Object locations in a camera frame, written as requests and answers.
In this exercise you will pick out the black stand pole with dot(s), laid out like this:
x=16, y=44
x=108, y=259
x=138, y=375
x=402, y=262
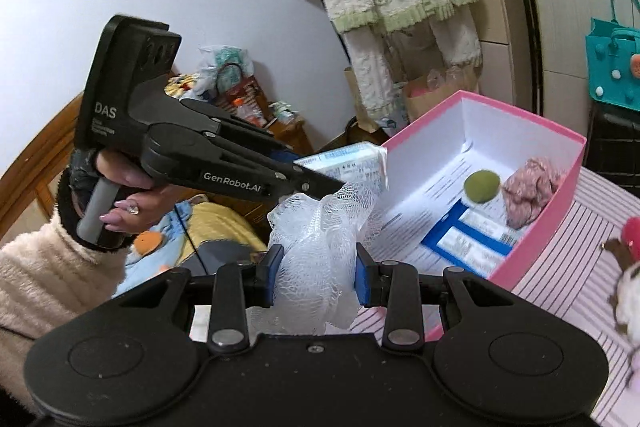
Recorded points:
x=527, y=32

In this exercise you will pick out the white mesh bath sponge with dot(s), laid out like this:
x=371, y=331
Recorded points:
x=315, y=247

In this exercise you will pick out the orange drink bottle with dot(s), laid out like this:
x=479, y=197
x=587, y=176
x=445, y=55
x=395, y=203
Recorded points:
x=246, y=111

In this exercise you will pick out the striped tablecloth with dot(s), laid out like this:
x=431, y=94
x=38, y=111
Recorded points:
x=575, y=282

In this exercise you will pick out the white panda plush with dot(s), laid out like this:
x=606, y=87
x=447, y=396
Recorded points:
x=629, y=297

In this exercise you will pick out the green ball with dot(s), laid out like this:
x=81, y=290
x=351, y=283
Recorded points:
x=482, y=187

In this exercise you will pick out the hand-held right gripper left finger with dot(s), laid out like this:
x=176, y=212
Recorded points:
x=274, y=277

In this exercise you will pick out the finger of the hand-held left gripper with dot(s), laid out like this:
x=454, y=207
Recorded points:
x=280, y=179
x=240, y=129

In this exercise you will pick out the blue wet wipes pack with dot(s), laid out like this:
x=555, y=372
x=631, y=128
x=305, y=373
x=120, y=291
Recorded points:
x=465, y=247

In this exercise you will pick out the person's left hand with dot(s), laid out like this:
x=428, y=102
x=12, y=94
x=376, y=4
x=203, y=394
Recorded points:
x=145, y=202

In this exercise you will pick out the wooden headboard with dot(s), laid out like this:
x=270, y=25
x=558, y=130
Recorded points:
x=35, y=172

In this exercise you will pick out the pink floral cloth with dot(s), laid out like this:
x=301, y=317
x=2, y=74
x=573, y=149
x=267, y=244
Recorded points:
x=530, y=192

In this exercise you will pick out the plain brown paper bag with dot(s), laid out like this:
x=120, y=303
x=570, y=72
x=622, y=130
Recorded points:
x=425, y=99

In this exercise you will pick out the pink heart plush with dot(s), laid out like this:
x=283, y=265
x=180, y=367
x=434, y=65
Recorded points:
x=633, y=232

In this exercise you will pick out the teal felt handbag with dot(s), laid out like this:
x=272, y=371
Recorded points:
x=610, y=62

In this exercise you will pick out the pink cardboard box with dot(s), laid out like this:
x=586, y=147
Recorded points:
x=550, y=207

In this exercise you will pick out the brown paper bags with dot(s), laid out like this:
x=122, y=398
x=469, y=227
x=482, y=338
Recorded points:
x=370, y=72

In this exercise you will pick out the white green plastic bag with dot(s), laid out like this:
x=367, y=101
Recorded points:
x=392, y=126

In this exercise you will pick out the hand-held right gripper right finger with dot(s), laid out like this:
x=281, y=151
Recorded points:
x=362, y=279

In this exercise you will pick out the printed paper sheet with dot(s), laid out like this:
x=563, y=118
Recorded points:
x=435, y=197

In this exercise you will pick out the wooden nightstand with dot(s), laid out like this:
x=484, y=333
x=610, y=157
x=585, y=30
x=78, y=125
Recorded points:
x=290, y=134

